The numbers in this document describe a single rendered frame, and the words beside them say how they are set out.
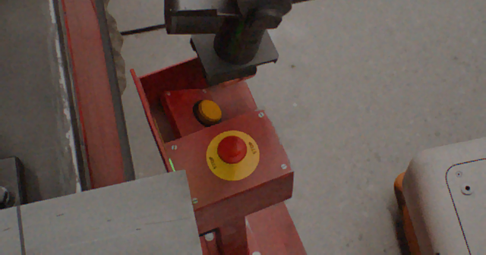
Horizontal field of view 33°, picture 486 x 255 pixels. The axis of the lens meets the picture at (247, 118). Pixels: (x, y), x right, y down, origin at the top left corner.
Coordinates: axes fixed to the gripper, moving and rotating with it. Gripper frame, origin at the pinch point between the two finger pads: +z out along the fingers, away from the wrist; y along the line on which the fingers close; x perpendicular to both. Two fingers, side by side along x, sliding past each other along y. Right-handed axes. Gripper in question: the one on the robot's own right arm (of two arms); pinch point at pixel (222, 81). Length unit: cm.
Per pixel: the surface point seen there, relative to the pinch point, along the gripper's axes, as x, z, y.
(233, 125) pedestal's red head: 5.8, 2.3, 0.3
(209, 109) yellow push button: 0.1, 7.7, 0.7
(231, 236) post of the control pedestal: 8.0, 48.7, -8.0
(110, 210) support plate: 18.5, -14.8, 23.2
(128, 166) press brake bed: -23, 78, -1
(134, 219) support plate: 20.4, -15.2, 21.3
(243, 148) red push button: 10.5, -0.4, 1.3
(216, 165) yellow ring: 10.3, 3.2, 4.5
